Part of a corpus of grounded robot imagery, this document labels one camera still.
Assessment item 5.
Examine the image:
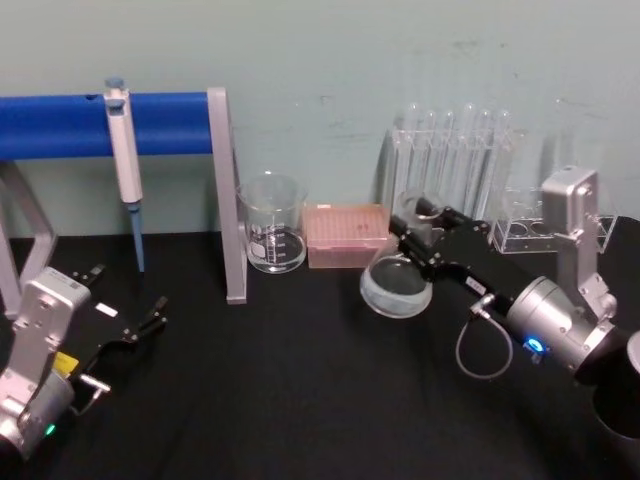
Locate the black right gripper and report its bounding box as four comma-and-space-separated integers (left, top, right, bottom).
388, 196, 532, 312

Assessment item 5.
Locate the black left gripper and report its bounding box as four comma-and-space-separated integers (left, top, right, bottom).
53, 264, 170, 384

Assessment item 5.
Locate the clear glass conical flask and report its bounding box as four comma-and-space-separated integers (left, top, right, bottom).
359, 189, 434, 319

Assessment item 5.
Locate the clear glass test tube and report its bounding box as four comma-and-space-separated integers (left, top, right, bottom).
476, 108, 493, 219
439, 109, 456, 206
406, 102, 422, 194
421, 109, 438, 201
461, 102, 477, 214

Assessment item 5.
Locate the pink pipette tip box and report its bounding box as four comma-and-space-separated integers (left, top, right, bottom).
302, 202, 394, 270

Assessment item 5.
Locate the clear acrylic holder with holes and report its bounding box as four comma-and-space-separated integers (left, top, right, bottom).
491, 187, 617, 257

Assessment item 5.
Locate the clear acrylic test tube rack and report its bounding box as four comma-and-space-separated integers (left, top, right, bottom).
391, 124, 517, 222

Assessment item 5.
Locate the white and blue pipette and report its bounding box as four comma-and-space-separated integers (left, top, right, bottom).
103, 75, 147, 274

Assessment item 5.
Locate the clear glass beaker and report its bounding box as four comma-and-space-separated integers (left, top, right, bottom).
234, 172, 308, 274

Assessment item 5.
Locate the blue and grey pipette stand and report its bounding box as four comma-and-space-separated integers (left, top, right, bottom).
0, 87, 249, 321

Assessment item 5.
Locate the black table cloth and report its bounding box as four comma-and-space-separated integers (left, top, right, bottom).
0, 232, 640, 480

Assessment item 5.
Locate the left gripper cable with plug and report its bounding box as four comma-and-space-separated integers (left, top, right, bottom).
68, 373, 112, 417

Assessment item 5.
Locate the right gripper grey cable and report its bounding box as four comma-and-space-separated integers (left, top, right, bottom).
455, 293, 516, 379

